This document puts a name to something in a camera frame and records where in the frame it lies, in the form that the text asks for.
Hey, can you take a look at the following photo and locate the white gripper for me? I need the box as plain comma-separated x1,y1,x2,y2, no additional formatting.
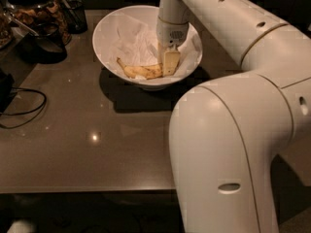
156,18,189,77

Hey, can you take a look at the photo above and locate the yellow spotted banana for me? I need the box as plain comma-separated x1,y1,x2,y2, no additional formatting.
117,58,162,80

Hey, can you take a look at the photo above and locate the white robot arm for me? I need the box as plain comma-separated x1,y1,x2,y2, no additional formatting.
159,0,311,233

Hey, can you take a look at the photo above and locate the white bowl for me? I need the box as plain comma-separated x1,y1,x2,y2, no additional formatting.
92,5,202,91

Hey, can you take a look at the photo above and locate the white crumpled paper liner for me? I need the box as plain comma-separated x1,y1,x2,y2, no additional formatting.
110,17,202,81

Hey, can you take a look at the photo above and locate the black mesh pen holder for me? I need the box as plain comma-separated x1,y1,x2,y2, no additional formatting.
62,1,87,34

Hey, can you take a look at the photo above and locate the glass jar with snacks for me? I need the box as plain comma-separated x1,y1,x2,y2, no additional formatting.
5,0,71,45

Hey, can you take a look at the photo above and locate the glass jar at left edge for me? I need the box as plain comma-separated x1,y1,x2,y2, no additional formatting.
0,4,14,50

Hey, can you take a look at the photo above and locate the black device at left edge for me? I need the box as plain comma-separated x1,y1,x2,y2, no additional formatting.
0,69,15,113

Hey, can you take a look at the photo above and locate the black cable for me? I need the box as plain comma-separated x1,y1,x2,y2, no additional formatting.
0,87,48,130

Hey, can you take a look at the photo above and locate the silver utensil handle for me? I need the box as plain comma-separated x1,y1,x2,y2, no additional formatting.
4,13,39,37

